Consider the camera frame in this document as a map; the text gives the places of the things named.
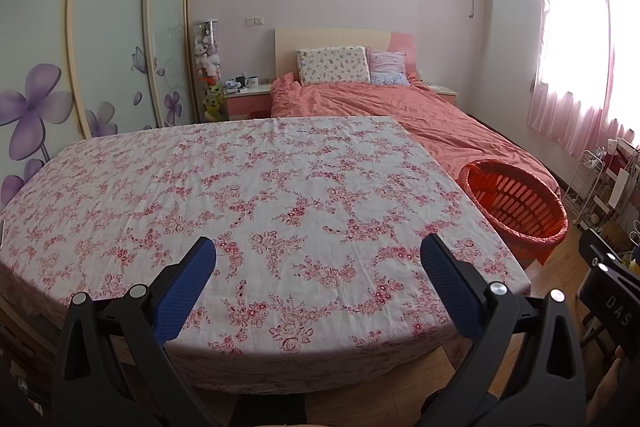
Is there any salmon pink duvet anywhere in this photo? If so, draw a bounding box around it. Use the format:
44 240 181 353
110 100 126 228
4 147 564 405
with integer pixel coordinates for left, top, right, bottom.
270 72 558 188

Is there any beige and pink headboard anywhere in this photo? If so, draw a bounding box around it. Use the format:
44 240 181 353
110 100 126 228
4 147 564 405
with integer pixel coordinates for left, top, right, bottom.
274 27 417 80

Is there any pink floral tablecloth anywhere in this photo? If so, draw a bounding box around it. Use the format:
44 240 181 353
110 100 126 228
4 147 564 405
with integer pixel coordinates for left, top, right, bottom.
0 116 532 395

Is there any pink window curtain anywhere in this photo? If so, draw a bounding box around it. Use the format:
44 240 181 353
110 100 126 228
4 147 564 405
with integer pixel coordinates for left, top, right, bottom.
527 0 640 158

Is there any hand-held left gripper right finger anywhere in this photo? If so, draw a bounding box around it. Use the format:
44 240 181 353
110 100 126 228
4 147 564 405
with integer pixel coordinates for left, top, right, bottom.
420 234 588 427

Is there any yellow green plush toy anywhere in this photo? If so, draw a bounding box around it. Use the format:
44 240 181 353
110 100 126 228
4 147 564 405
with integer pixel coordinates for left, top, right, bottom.
202 84 226 122

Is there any beige bedside table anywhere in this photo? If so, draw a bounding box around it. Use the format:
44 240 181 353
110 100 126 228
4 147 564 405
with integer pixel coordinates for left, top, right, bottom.
429 83 458 105

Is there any white wire rack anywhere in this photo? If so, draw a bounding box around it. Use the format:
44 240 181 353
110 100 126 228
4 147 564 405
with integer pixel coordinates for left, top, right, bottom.
560 147 608 230

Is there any pink striped pillow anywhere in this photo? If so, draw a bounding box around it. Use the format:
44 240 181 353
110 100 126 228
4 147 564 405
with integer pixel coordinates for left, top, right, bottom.
367 49 410 86

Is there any floral glass sliding door wardrobe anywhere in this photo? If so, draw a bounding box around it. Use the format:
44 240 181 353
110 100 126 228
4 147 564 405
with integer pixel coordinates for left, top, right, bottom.
0 0 198 208

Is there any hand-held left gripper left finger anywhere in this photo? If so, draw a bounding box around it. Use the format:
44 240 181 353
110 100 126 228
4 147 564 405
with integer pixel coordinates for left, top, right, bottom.
52 236 218 427

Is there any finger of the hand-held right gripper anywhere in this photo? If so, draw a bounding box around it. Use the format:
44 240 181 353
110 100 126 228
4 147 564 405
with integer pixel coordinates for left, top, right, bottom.
577 227 640 290

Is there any pink bedside table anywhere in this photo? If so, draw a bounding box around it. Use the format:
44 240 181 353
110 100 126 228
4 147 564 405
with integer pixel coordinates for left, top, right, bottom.
223 84 273 122

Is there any clear tube of plush toys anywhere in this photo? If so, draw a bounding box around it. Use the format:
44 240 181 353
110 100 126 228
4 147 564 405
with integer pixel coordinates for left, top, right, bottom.
192 19 221 85

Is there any floral print pillow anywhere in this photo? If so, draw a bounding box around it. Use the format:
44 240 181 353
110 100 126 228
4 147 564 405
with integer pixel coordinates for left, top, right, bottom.
296 46 372 86

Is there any dark red board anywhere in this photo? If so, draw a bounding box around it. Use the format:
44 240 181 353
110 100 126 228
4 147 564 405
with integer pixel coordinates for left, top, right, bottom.
602 139 640 188

